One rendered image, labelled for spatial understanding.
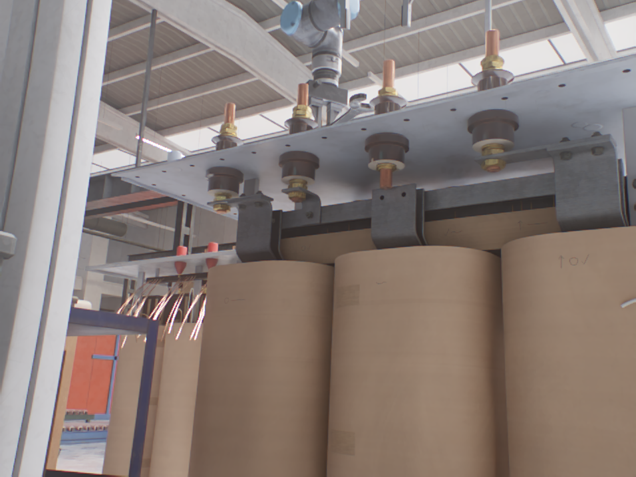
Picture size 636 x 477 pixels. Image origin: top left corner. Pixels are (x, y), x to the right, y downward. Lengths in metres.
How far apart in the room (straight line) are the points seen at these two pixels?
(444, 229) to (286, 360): 0.51
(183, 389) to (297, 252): 2.50
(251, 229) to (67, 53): 1.20
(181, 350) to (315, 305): 2.61
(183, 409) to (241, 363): 2.51
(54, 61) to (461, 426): 1.10
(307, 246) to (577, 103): 0.79
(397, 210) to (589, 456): 0.66
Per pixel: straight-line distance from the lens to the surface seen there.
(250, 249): 1.88
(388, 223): 1.64
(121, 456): 4.63
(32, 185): 0.72
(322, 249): 1.85
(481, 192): 1.62
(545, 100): 1.52
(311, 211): 1.84
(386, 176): 1.64
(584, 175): 1.50
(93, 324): 1.66
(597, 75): 1.44
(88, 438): 11.30
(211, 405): 1.85
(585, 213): 1.48
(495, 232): 1.63
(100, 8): 0.82
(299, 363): 1.75
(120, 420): 4.65
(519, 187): 1.59
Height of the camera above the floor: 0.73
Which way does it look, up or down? 15 degrees up
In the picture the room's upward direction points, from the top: 3 degrees clockwise
